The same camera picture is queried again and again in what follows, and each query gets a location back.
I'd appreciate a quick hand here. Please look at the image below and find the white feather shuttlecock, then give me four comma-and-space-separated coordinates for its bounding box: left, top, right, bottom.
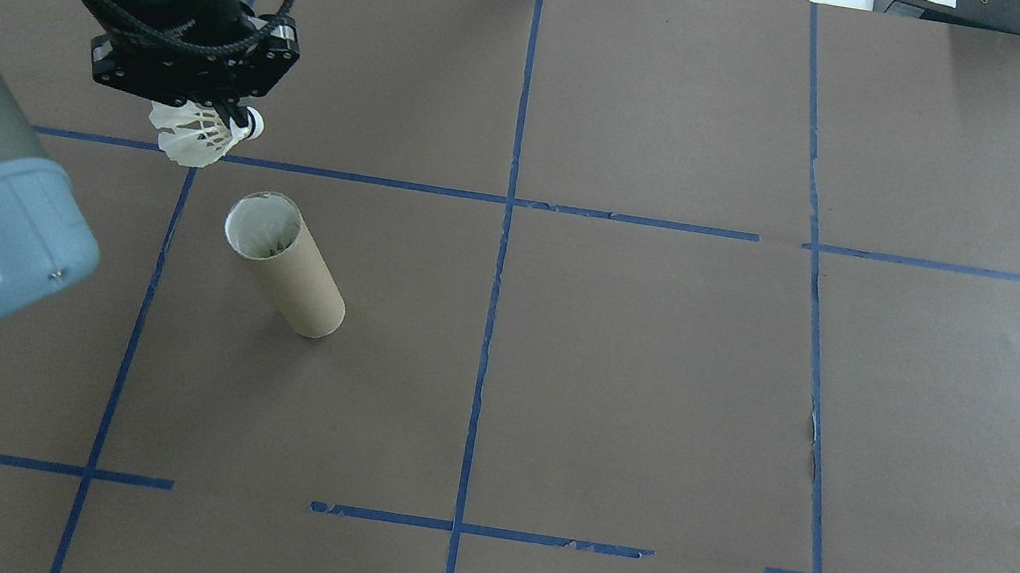
140, 92, 268, 180
234, 200, 301, 261

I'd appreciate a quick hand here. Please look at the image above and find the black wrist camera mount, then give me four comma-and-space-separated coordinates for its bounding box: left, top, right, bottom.
231, 11, 307, 107

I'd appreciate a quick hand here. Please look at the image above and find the black computer box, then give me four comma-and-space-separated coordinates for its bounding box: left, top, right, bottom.
871, 0, 1020, 37

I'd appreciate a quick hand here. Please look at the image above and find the brown cardboard shuttlecock tube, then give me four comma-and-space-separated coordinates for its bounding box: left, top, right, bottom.
208, 184, 364, 345

